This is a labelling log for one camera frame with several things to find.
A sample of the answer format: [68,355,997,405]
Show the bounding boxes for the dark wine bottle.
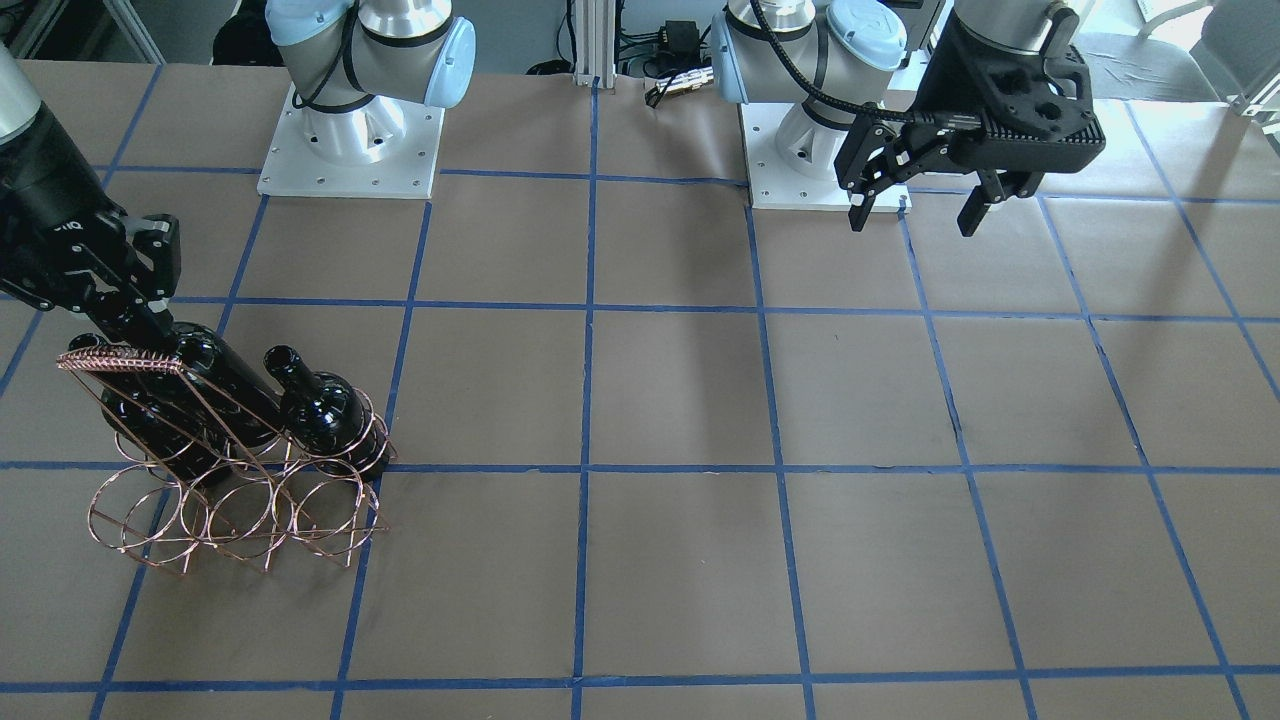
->
[123,322,280,486]

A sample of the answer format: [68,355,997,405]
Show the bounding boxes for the near basket wine bottle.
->
[91,372,189,468]

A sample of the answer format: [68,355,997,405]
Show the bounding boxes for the basket wine bottle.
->
[91,372,189,468]
[264,345,390,483]

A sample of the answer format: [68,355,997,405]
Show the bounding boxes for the far basket wine bottle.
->
[264,345,390,483]

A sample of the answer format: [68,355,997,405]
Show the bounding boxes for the brown paper mat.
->
[3,61,1279,719]

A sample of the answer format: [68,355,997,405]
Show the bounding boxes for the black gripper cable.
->
[750,0,986,129]

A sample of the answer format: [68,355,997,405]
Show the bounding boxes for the copper wire wine basket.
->
[58,334,381,574]

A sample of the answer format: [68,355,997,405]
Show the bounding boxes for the aluminium frame post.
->
[568,0,623,88]

